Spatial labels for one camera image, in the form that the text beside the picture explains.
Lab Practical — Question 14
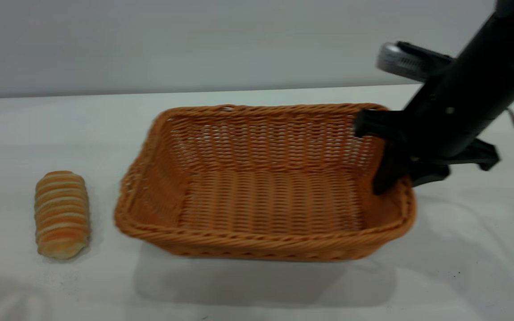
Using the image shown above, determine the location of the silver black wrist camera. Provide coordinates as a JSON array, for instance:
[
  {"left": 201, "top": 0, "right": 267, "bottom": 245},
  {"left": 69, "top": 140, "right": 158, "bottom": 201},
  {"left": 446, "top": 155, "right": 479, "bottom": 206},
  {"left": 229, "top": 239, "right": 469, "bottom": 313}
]
[{"left": 376, "top": 41, "right": 456, "bottom": 84}]

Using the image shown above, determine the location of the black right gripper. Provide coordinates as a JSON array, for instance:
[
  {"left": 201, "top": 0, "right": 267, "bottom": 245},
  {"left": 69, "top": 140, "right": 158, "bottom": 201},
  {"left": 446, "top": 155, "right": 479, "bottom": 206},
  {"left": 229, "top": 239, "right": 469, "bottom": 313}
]
[{"left": 354, "top": 8, "right": 514, "bottom": 196}]

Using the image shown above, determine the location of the striped orange bread loaf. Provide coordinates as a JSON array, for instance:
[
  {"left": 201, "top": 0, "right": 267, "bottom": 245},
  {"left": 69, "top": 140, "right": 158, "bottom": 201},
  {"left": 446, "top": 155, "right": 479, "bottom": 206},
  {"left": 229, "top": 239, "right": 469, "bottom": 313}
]
[{"left": 34, "top": 170, "right": 91, "bottom": 260}]

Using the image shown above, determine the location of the orange woven wicker basket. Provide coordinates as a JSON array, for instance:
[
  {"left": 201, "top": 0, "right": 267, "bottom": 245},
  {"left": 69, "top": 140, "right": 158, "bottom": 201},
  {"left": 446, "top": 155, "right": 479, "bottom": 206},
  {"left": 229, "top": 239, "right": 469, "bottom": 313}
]
[{"left": 114, "top": 103, "right": 417, "bottom": 262}]

